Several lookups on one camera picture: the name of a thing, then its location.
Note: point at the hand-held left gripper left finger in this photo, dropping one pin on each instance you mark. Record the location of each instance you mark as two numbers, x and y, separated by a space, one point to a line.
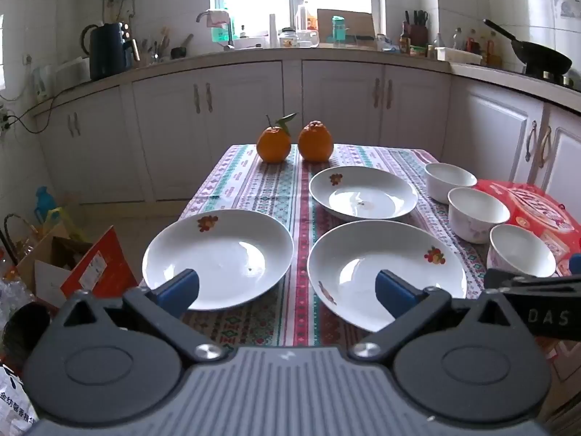
179 290

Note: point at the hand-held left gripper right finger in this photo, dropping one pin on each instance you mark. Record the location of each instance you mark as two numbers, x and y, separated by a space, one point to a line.
395 293

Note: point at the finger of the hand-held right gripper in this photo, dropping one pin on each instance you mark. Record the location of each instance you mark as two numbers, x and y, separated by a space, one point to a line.
573 267
508 280

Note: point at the white ceramic bowl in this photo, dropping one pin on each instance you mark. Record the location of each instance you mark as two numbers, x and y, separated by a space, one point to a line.
447 177
476 209
522 247

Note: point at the white floral plate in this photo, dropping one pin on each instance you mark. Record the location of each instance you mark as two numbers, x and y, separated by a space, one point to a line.
227 254
363 190
363 259

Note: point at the red gift box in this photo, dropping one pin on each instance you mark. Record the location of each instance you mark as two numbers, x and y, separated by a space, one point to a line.
535 209

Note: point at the yellow green bag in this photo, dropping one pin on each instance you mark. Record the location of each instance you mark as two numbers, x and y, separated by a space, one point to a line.
61 215

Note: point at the patterned striped tablecloth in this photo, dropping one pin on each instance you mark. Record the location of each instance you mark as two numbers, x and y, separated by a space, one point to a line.
281 190

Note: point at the white kitchen cabinets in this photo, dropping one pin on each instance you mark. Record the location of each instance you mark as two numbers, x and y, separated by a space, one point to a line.
245 145

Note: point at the dark round container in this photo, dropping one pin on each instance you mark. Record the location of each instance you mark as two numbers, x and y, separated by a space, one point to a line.
25 331

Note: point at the wicker basket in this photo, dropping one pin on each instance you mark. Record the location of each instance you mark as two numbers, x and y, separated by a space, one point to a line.
20 254

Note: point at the teal thermos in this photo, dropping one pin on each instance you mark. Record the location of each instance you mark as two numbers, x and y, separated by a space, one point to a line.
44 197

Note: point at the clear plastic bags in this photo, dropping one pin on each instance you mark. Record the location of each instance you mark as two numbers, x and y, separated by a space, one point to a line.
11 290

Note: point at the bumpy orange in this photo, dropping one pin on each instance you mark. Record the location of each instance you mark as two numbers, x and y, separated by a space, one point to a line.
315 143

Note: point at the orange with green leaf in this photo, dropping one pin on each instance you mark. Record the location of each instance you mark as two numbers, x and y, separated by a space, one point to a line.
273 145

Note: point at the gas stove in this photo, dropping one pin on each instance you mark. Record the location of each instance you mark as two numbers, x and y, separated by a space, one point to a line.
551 77

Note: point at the white bag with blue print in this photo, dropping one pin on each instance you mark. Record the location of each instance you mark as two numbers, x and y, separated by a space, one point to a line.
11 399

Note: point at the black wok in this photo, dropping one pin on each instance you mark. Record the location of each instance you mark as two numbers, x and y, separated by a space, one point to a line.
540 57

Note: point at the amber oil bottle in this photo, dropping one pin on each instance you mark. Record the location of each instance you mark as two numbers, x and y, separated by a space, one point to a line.
492 52

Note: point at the kitchen countertop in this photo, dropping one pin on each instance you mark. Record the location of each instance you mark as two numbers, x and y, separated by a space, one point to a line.
190 61

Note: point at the white rectangular tray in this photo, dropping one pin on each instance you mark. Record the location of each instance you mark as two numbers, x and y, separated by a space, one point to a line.
458 54

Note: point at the small black mortar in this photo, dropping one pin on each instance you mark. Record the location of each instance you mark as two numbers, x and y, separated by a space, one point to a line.
179 51

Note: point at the utensil holder with utensils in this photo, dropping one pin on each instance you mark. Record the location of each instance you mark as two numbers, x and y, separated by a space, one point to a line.
156 50

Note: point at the small green container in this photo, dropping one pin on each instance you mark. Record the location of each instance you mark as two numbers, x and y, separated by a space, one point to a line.
415 50

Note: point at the white countertop appliance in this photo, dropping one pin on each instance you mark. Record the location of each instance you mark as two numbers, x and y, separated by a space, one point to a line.
68 72

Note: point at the clear glass bottle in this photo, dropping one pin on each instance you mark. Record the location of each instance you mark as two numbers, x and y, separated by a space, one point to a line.
438 41
457 38

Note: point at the light blue plastic bag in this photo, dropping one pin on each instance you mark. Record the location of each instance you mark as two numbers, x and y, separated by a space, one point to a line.
386 43

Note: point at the dark blue air fryer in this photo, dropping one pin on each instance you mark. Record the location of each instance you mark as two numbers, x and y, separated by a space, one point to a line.
106 50

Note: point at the dark sauce bottle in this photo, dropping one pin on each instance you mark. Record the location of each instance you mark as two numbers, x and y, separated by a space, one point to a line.
404 41

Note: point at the knife block with knives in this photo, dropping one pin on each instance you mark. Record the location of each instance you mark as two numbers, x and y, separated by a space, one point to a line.
417 32

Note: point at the green dish soap bottle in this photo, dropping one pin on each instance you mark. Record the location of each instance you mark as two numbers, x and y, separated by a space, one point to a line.
222 32

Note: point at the teal water bottle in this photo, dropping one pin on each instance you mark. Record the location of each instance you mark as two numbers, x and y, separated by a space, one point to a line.
338 29

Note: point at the glass pitcher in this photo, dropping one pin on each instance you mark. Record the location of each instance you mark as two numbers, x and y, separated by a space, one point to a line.
308 37

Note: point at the brown cardboard sheet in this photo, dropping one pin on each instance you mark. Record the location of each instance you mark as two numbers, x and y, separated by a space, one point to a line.
358 22

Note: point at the pink cloth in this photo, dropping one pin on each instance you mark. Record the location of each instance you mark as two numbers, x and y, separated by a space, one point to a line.
220 18

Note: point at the metal faucet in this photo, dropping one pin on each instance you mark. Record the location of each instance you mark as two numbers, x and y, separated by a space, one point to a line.
204 16

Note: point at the tall white tube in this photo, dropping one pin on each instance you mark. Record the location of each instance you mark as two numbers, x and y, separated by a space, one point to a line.
272 29

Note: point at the clear oil bottle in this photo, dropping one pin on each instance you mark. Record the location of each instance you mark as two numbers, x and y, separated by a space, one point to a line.
304 18

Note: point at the wall power socket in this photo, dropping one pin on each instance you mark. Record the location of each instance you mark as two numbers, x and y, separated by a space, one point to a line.
4 120

